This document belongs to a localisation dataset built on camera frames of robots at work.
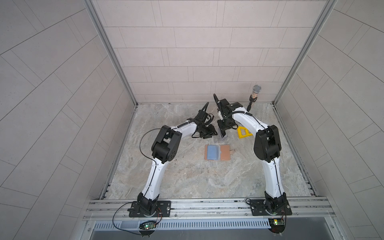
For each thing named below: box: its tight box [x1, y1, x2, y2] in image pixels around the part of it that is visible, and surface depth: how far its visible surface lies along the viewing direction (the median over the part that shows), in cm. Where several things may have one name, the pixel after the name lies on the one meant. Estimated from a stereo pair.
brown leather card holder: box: [204, 144, 235, 161], surface depth 91 cm
